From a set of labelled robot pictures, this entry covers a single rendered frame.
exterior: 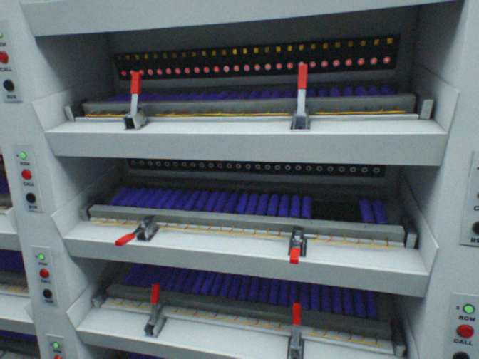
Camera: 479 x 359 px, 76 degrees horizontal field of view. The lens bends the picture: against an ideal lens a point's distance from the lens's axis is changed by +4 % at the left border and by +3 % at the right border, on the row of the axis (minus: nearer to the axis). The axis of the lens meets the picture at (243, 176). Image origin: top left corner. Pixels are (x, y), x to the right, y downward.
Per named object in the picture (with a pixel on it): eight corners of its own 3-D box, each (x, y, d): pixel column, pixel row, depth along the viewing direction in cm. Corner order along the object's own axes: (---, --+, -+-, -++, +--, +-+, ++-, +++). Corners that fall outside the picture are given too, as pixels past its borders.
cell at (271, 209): (279, 202, 59) (276, 222, 54) (271, 201, 60) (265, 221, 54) (279, 194, 58) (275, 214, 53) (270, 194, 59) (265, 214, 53)
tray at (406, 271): (424, 298, 44) (439, 248, 39) (70, 256, 58) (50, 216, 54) (395, 213, 61) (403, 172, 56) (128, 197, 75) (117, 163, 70)
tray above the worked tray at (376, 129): (440, 166, 40) (473, 50, 33) (54, 156, 54) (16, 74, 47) (405, 115, 57) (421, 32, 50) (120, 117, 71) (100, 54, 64)
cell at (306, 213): (311, 204, 58) (311, 225, 52) (302, 203, 58) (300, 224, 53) (312, 196, 57) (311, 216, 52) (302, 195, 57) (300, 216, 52)
